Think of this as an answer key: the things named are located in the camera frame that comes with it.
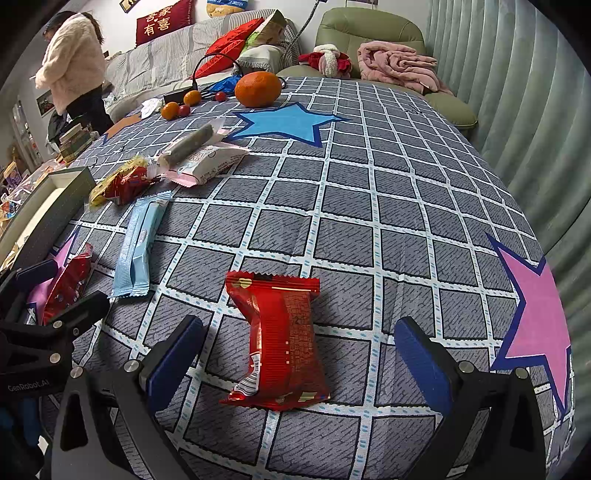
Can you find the large orange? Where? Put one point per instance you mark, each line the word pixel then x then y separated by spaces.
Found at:
pixel 258 90

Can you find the pink blanket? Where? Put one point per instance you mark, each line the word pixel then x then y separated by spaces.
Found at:
pixel 397 64

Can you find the small orange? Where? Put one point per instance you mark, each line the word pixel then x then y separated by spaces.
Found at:
pixel 192 97
pixel 170 110

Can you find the yellow and red snack packet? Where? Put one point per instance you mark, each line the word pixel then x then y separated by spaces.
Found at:
pixel 121 181

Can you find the black bag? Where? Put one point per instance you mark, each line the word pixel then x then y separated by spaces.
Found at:
pixel 57 127

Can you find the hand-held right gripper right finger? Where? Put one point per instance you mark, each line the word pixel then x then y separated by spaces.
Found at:
pixel 422 369

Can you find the red and white plush toy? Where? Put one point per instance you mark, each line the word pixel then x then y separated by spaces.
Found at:
pixel 325 60

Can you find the green stick snack packet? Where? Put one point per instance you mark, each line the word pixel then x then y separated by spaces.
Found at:
pixel 191 140

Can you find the red cushion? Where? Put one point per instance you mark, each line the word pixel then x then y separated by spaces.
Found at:
pixel 238 34
pixel 217 62

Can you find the yellow and blue plush toy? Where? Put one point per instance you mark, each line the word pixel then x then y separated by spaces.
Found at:
pixel 226 5

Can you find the green armchair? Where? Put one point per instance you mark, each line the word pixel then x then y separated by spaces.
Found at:
pixel 369 27

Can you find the pale cushion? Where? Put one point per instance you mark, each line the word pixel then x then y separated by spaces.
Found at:
pixel 261 57

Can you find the grey striped sofa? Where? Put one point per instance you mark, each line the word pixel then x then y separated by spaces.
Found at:
pixel 152 60

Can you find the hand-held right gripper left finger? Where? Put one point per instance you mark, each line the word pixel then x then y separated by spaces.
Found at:
pixel 175 364

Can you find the light blue snack packet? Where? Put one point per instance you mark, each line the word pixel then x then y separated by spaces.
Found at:
pixel 136 249

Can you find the pink and white snack packet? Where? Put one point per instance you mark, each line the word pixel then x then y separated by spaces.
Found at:
pixel 210 162

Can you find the red pillow with gold print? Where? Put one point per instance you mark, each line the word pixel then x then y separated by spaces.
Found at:
pixel 164 21

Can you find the checked star tablecloth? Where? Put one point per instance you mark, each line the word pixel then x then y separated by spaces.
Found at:
pixel 369 207

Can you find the pile of bagged snacks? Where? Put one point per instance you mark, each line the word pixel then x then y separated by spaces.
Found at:
pixel 14 189

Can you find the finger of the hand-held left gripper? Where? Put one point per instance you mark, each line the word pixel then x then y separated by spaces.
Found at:
pixel 78 311
pixel 34 273

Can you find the wall picture frame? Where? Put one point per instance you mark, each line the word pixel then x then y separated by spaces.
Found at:
pixel 128 4

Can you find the pale green curtain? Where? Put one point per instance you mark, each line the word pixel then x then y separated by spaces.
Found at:
pixel 508 92

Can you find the white tissue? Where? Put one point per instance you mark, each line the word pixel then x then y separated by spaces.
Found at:
pixel 150 107

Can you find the blue plastic bag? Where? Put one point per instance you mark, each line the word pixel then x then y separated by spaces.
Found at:
pixel 226 85

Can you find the black power adapter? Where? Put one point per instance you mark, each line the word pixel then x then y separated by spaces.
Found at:
pixel 175 96

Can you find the white shallow box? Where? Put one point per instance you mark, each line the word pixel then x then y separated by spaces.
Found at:
pixel 41 207

